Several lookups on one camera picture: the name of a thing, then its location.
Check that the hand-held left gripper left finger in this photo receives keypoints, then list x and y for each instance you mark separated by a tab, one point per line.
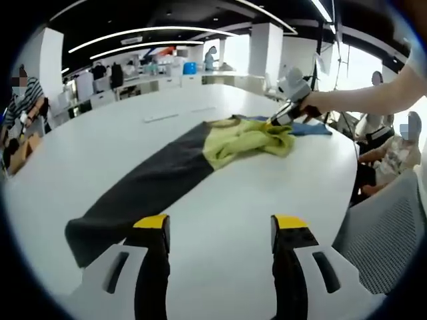
110	283

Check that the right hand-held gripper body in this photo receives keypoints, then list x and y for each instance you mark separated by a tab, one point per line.
295	86

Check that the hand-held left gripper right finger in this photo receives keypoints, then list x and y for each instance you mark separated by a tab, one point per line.
320	283

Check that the yellow grey blue garment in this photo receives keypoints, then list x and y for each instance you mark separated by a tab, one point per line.
160	180

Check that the person's right hand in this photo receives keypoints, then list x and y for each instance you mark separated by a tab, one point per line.
315	103

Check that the grey mesh office chair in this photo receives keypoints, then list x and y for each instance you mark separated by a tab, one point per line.
383	233

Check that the straight ceiling light strip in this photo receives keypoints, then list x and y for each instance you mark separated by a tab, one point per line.
320	9

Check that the white storage counter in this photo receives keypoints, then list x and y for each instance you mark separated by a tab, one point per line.
146	86

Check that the short curved ceiling light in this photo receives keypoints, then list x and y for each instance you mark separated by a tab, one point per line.
146	44

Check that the long curved ceiling light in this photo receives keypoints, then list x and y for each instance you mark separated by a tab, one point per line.
150	30

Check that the brown cardboard box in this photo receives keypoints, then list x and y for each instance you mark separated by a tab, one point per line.
25	150

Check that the white ceiling air vent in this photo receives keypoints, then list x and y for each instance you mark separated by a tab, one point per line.
131	40

